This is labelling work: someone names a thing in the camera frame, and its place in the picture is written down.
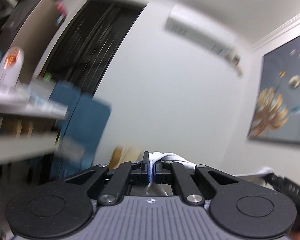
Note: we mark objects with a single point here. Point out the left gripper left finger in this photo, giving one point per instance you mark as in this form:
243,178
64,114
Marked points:
123,178

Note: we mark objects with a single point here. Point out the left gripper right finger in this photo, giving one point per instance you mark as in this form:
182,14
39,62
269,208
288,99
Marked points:
177,176

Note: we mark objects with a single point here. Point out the white t-shirt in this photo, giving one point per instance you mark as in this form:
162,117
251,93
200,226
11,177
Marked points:
152,190

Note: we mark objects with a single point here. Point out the plaid checked pillow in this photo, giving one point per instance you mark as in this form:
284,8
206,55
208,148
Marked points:
123,154

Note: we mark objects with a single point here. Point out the blue covered chair right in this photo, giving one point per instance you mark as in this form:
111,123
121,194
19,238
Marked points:
85,130

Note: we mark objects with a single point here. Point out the blue covered chair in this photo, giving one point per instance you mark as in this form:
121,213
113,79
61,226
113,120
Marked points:
67,94
85,130

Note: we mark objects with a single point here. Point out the blue covered chair left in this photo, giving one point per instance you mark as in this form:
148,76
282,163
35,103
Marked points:
67,94

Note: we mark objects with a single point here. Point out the dark wooden table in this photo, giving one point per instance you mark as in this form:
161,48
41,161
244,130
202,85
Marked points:
26,120

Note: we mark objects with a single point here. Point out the black window grille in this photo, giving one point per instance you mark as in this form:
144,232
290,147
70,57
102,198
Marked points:
86,48

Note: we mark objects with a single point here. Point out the white air conditioner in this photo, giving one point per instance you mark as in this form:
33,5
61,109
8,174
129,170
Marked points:
206,32

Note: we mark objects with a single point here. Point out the white small heater appliance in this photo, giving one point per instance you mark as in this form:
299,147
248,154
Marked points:
10,67

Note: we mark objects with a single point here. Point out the leaf wall painting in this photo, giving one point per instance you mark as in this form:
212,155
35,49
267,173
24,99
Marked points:
277,110

